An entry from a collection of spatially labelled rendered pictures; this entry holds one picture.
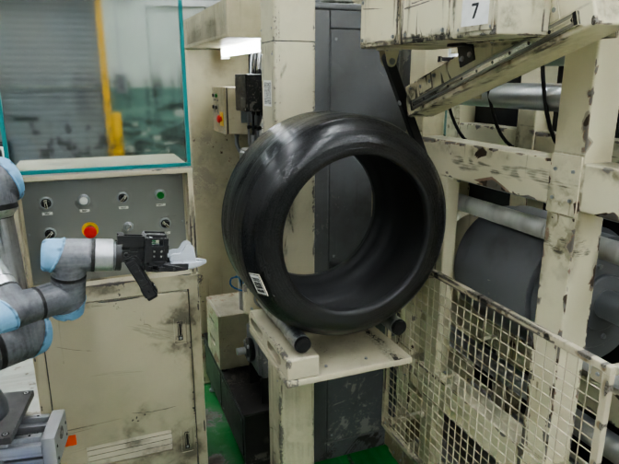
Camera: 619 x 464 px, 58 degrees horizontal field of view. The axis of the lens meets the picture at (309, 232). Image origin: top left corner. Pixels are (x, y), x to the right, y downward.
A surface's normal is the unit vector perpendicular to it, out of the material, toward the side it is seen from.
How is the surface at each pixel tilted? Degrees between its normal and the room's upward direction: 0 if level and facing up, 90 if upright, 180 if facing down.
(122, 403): 88
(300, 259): 90
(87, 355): 90
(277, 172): 62
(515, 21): 90
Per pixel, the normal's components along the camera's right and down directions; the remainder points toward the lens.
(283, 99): 0.36, 0.25
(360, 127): 0.28, -0.55
